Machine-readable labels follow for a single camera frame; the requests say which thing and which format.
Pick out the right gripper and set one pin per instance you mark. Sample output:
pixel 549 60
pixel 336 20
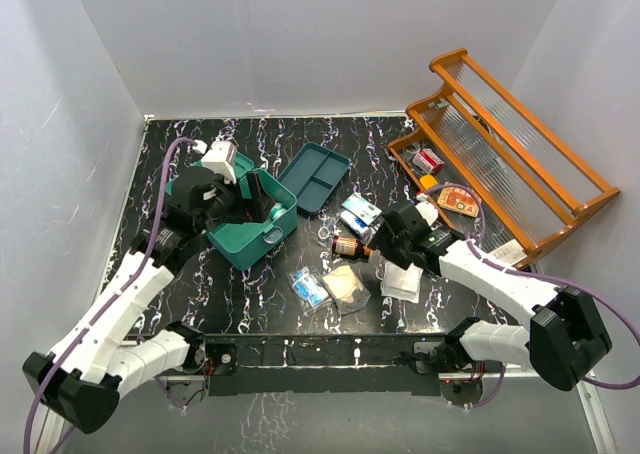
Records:
pixel 382 243

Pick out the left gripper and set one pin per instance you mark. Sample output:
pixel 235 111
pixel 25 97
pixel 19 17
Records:
pixel 254 209

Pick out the brown medicine bottle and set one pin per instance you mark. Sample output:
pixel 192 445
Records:
pixel 351 248

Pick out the beige bandage bag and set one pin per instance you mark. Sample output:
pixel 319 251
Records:
pixel 346 289

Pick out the white medicine bottle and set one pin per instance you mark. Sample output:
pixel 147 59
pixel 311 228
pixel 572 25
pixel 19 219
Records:
pixel 277 211

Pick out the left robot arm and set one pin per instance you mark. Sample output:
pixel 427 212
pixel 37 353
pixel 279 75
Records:
pixel 84 376

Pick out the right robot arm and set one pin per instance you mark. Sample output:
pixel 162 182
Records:
pixel 558 332

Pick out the blue white medicine box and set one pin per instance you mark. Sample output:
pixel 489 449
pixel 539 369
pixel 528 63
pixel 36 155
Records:
pixel 356 225

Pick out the green medicine box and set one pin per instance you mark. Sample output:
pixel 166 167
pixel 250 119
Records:
pixel 240 244

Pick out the blue white blister card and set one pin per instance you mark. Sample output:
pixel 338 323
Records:
pixel 361 208

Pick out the white gauze pack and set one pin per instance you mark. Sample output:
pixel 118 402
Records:
pixel 401 284

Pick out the dark teal divider tray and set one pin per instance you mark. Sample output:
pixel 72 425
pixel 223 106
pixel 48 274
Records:
pixel 313 175

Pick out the yellow small block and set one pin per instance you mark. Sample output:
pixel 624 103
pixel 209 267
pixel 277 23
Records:
pixel 429 183

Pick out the orange patterned card pack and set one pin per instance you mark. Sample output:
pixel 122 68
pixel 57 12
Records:
pixel 458 200

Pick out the red white small box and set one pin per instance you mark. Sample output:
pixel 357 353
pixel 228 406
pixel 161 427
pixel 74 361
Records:
pixel 428 161

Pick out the blue mask clear bag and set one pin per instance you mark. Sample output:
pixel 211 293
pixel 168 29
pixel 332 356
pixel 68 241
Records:
pixel 309 290

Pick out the white label box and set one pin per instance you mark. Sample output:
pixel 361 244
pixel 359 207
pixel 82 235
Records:
pixel 510 254

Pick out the orange wooden shelf rack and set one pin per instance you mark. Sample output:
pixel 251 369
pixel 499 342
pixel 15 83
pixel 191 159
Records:
pixel 536 186

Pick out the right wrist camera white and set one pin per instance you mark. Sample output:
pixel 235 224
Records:
pixel 426 209

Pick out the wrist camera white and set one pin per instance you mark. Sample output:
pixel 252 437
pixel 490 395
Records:
pixel 219 157
pixel 426 209

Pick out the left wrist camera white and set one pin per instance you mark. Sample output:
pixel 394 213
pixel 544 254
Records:
pixel 219 157

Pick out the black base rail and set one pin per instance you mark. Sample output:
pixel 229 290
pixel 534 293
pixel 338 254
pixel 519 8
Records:
pixel 331 363

